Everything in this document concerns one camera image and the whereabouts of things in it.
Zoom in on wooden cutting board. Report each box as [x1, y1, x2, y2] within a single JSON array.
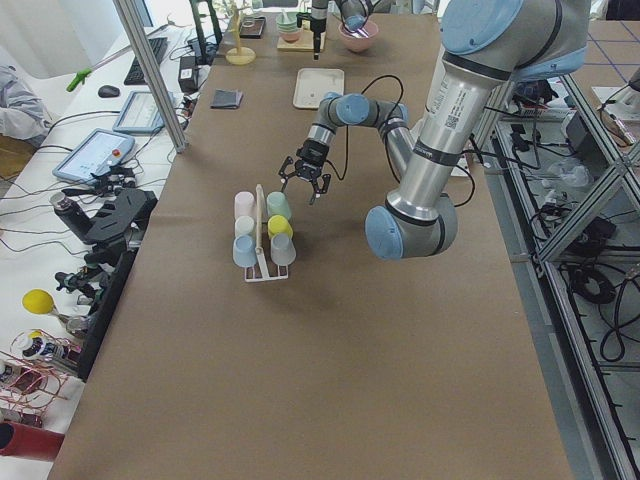
[[277, 30, 314, 52]]

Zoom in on white wire cup rack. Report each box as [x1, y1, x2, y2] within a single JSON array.
[[244, 184, 289, 283]]

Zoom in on cream rabbit serving tray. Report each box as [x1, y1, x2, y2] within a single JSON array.
[[292, 68, 345, 110]]

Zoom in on yellow lemon toy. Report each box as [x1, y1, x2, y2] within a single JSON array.
[[22, 289, 55, 315]]

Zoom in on grey plastic cup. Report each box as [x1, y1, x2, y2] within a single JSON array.
[[271, 233, 296, 267]]

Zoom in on black keyboard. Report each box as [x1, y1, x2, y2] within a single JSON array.
[[123, 36, 170, 86]]

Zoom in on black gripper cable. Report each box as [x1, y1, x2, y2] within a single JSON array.
[[324, 74, 476, 207]]

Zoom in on folded grey cloth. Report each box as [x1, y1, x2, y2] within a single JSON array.
[[210, 89, 244, 109]]

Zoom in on light blue plastic cup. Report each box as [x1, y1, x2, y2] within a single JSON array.
[[232, 235, 257, 268]]

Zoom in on black metal stand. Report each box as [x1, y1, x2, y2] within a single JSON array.
[[54, 187, 159, 301]]

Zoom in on pink plastic cup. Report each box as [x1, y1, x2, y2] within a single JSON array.
[[234, 191, 256, 219]]

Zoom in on stacked mint green bowls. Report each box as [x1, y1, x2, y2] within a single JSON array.
[[276, 11, 302, 43]]

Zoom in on wooden mug tree stand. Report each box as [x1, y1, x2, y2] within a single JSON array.
[[222, 1, 256, 66]]

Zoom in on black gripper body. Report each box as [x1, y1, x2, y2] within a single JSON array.
[[294, 139, 328, 182], [296, 10, 325, 41]]

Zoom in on mint green plastic cup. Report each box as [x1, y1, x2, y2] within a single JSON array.
[[266, 191, 292, 220]]

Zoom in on cream white plastic cup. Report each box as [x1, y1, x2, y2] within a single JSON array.
[[234, 215, 256, 238]]

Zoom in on black computer mouse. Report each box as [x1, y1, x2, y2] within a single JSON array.
[[97, 85, 121, 99]]

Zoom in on blue teach pendant near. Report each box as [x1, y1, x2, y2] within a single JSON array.
[[52, 129, 135, 184]]

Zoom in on aluminium frame post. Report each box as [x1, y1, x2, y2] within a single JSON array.
[[113, 0, 187, 154]]

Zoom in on blue teach pendant far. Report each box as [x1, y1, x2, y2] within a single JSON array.
[[112, 91, 164, 135]]

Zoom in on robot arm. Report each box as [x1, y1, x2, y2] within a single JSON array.
[[279, 1, 590, 260], [296, 0, 382, 60]]

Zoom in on pink bowl with ice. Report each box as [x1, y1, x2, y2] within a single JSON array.
[[338, 20, 379, 53]]

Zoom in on blue teach pendant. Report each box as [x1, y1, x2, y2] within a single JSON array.
[[52, 129, 135, 184], [112, 91, 164, 135]]

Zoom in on yellow plastic cup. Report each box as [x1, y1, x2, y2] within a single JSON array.
[[267, 214, 293, 238]]

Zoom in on copper wire bottle rack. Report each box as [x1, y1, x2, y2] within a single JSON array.
[[1, 330, 84, 433]]

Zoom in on black water bottle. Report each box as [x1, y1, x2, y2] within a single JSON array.
[[50, 192, 93, 244]]

